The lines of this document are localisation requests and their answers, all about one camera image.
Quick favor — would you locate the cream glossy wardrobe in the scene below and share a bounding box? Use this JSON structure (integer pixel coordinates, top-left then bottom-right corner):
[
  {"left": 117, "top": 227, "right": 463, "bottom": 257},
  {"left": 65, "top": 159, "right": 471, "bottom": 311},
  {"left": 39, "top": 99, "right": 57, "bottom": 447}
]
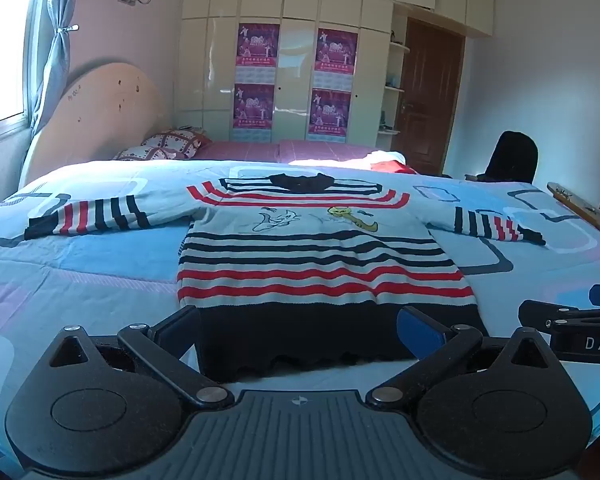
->
[{"left": 172, "top": 0, "right": 496, "bottom": 143}]

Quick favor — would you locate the black chair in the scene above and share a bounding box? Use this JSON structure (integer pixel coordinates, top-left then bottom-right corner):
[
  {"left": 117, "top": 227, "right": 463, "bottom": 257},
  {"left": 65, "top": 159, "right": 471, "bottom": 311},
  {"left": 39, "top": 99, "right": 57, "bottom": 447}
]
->
[{"left": 480, "top": 131, "right": 539, "bottom": 183}]

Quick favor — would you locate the purple wall poster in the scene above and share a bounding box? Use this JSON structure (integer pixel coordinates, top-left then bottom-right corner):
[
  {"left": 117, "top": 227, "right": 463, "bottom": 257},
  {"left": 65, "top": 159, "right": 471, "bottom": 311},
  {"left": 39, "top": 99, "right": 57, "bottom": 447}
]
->
[
  {"left": 236, "top": 23, "right": 281, "bottom": 84},
  {"left": 307, "top": 89, "right": 352, "bottom": 142},
  {"left": 314, "top": 28, "right": 358, "bottom": 92},
  {"left": 232, "top": 83, "right": 276, "bottom": 142}
]

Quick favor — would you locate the heart print pillow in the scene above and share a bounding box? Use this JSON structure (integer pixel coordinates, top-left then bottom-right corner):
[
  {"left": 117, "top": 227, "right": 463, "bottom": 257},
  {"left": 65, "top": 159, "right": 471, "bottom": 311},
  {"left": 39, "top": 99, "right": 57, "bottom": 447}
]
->
[
  {"left": 142, "top": 129, "right": 213, "bottom": 158},
  {"left": 112, "top": 146, "right": 186, "bottom": 162}
]

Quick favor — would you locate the carved wooden furniture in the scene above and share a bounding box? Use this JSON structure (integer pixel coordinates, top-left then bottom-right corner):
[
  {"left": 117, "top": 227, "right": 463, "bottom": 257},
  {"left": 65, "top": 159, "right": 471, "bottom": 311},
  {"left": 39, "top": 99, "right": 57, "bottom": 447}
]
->
[{"left": 546, "top": 181, "right": 600, "bottom": 228}]

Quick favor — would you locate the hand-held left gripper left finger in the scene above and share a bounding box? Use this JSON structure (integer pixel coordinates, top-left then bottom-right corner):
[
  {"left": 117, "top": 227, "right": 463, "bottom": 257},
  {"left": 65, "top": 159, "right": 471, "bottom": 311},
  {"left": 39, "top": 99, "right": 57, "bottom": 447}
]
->
[{"left": 47, "top": 305, "right": 236, "bottom": 409}]

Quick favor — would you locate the white corner shelf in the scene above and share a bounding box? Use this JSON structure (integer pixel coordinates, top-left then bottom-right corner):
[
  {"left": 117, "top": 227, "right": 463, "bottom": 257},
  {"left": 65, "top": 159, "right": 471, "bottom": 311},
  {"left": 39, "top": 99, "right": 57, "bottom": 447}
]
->
[{"left": 377, "top": 30, "right": 412, "bottom": 137}]

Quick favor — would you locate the window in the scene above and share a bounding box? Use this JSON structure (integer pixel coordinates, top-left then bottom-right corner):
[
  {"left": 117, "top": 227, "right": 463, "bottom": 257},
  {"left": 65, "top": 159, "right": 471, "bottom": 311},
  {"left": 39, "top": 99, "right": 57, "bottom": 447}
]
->
[{"left": 0, "top": 0, "right": 51, "bottom": 133}]

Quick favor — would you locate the blue patterned blanket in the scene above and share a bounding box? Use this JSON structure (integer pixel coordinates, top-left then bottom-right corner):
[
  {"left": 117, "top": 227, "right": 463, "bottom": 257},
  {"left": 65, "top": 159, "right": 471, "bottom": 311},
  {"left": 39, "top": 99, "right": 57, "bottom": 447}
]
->
[{"left": 0, "top": 160, "right": 600, "bottom": 480}]

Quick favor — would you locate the striped knit sweater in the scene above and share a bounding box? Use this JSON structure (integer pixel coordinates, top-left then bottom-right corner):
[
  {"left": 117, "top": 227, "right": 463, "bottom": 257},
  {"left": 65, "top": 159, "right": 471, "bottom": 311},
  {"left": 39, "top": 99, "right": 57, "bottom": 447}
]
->
[{"left": 24, "top": 172, "right": 548, "bottom": 383}]

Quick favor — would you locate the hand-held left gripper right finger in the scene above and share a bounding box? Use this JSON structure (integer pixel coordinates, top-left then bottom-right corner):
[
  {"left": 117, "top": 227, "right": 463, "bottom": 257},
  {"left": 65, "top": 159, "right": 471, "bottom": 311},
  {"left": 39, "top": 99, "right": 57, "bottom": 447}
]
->
[{"left": 365, "top": 305, "right": 556, "bottom": 408}]

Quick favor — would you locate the blue curtain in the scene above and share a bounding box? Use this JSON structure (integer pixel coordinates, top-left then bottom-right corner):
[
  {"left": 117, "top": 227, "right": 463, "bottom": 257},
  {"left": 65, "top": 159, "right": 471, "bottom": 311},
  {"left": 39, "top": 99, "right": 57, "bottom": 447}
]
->
[{"left": 27, "top": 0, "right": 83, "bottom": 136}]

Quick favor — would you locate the red cloth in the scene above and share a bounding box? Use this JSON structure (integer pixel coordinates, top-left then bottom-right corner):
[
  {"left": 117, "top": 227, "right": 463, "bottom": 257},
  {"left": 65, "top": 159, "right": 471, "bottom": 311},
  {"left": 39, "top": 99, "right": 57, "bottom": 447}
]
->
[{"left": 370, "top": 159, "right": 418, "bottom": 175}]

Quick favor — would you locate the brown wooden door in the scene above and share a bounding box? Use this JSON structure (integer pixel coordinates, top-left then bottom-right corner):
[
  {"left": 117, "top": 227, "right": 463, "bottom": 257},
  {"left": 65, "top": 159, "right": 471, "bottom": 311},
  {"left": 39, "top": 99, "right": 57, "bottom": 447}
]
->
[{"left": 400, "top": 16, "right": 467, "bottom": 176}]

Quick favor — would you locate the white cloth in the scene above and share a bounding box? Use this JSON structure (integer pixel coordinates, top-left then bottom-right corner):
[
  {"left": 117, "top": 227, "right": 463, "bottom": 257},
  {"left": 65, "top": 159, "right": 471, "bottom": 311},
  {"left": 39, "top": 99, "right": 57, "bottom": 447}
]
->
[{"left": 360, "top": 150, "right": 406, "bottom": 164}]

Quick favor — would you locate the cream rounded headboard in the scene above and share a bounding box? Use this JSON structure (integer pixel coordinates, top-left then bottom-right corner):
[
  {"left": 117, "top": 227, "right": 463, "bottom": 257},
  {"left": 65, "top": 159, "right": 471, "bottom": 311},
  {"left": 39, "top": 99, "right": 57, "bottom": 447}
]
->
[{"left": 19, "top": 62, "right": 173, "bottom": 191}]

